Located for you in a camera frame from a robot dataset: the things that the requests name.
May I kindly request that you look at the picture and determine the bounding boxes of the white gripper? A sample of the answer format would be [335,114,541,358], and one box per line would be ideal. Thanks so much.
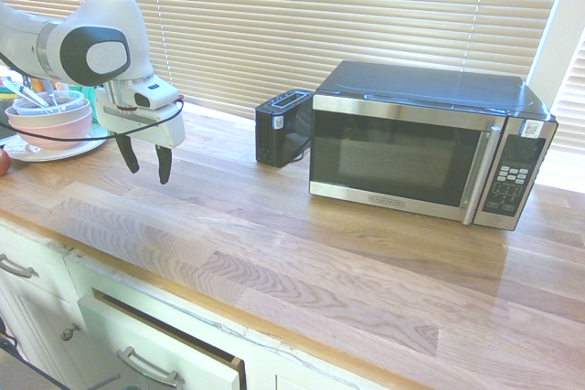
[94,84,186,186]

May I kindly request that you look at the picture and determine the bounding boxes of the black toaster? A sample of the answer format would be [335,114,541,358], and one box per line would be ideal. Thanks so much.
[254,88,316,168]

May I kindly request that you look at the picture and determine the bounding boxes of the cream bowl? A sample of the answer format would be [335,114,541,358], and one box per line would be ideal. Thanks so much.
[5,98,93,130]

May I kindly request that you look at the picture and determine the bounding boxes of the white plate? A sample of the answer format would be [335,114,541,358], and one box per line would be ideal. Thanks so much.
[0,127,109,163]

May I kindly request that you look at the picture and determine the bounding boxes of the clear plastic container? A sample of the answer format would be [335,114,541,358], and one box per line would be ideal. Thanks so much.
[12,90,87,117]

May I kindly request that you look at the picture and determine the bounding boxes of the pink bowl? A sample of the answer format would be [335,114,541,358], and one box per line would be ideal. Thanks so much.
[5,107,95,152]

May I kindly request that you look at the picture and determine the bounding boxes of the orange box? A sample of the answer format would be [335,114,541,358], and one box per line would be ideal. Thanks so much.
[29,77,57,94]

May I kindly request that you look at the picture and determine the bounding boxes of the metal utensil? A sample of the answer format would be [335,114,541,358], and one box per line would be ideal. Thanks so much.
[13,85,59,109]

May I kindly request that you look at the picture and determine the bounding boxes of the silver cabinet knob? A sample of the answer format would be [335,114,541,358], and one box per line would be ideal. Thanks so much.
[59,322,81,343]

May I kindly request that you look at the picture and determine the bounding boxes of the white open drawer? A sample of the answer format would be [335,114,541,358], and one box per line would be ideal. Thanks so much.
[76,288,247,390]

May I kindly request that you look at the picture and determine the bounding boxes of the wide window blinds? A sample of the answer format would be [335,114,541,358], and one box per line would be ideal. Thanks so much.
[114,0,573,125]

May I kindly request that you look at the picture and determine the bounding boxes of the stainless steel microwave oven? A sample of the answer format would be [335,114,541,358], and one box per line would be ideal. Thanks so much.
[307,59,559,232]

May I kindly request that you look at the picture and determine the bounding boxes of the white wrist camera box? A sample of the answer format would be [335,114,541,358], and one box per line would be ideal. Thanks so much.
[131,80,180,111]

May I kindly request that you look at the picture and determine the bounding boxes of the black toaster power cord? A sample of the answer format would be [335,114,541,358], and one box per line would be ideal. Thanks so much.
[286,141,313,165]

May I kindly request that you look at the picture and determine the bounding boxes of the silver drawer handle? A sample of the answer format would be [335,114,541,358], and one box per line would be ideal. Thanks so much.
[0,253,38,279]
[115,345,185,387]

